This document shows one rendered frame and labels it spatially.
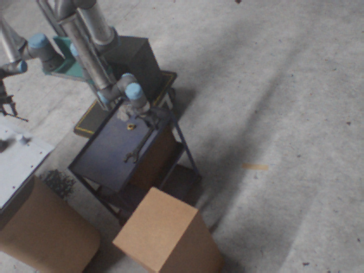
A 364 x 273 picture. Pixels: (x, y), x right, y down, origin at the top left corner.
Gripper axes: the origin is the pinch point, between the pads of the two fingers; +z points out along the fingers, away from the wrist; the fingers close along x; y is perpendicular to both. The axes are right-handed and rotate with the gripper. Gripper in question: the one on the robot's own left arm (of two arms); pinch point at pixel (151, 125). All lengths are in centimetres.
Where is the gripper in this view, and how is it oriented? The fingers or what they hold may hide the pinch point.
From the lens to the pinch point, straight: 214.7
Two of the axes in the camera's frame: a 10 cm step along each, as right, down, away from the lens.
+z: 2.7, 6.1, 7.5
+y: -5.0, 7.5, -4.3
